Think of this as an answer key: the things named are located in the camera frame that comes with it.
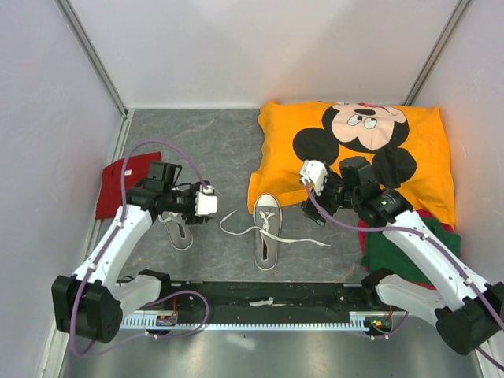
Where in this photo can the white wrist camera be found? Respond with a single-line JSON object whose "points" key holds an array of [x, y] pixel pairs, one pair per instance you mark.
{"points": [[206, 201], [315, 173]]}

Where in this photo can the grey sneaker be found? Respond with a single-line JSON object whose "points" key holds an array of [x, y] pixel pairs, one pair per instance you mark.
{"points": [[180, 235], [266, 252]]}

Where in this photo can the aluminium frame post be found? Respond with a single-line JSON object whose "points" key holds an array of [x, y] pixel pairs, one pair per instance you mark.
{"points": [[77, 28], [444, 37]]}

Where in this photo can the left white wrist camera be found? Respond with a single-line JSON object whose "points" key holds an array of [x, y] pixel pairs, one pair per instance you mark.
{"points": [[206, 201]]}

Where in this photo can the red cloth under green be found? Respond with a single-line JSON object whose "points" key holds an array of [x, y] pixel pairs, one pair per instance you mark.
{"points": [[424, 214]]}

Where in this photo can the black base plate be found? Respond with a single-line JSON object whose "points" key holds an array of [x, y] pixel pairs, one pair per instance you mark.
{"points": [[219, 301]]}

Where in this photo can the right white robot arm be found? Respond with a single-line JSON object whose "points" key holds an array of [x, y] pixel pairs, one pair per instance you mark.
{"points": [[464, 308]]}

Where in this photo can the right aluminium frame post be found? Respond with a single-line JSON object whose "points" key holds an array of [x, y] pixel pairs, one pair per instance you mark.
{"points": [[444, 37]]}

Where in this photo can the left aluminium frame post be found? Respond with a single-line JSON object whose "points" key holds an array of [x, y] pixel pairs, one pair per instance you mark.
{"points": [[77, 28]]}

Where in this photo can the slotted cable duct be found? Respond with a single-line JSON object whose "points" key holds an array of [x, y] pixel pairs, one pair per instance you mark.
{"points": [[152, 321]]}

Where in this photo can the white tape scrap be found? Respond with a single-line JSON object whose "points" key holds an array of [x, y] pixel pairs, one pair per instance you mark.
{"points": [[263, 302]]}

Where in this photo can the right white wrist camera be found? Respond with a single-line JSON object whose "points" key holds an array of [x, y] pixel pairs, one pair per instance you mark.
{"points": [[315, 173]]}

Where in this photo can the red folded t-shirt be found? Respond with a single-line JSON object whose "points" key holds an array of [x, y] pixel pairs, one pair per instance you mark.
{"points": [[110, 196]]}

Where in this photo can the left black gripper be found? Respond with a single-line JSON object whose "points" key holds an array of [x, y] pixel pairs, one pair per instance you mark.
{"points": [[191, 219]]}

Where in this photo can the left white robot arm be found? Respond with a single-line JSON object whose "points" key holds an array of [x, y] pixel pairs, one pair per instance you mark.
{"points": [[91, 303]]}

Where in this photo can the green folded cloth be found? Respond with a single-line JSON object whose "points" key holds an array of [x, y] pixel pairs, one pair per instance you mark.
{"points": [[381, 253]]}

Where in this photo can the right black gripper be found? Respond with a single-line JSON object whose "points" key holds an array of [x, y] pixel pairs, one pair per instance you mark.
{"points": [[320, 200]]}

